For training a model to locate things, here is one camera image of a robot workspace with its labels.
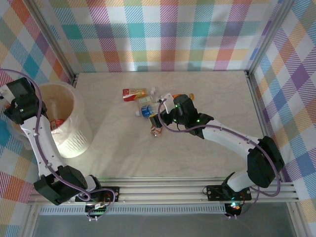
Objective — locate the clear bottle blue label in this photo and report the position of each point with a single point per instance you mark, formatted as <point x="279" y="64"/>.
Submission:
<point x="146" y="110"/>

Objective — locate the small amber bottle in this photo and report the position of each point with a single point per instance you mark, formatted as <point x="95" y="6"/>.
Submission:
<point x="191" y="95"/>

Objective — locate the red and yellow box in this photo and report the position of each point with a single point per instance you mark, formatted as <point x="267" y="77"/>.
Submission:
<point x="133" y="95"/>

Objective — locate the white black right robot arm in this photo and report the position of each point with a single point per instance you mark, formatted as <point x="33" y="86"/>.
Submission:
<point x="227" y="137"/>

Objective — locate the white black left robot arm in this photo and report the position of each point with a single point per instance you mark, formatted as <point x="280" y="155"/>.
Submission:
<point x="42" y="143"/>

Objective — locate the white ribbed bin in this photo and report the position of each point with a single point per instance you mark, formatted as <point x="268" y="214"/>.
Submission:
<point x="74" y="138"/>

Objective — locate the controller circuit board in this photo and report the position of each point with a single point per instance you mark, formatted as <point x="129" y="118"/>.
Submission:
<point x="234" y="207"/>
<point x="97" y="209"/>

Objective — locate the aluminium frame post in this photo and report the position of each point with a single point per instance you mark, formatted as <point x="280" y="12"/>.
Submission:
<point x="269" y="37"/>
<point x="56" y="42"/>

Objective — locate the aluminium base rail beam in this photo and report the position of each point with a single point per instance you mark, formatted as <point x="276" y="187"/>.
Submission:
<point x="160" y="191"/>

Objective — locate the aluminium side rail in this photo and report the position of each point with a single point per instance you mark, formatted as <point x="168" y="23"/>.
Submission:
<point x="261" y="111"/>

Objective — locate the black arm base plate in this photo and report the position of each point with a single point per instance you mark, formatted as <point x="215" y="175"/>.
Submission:
<point x="112" y="191"/>
<point x="214" y="193"/>

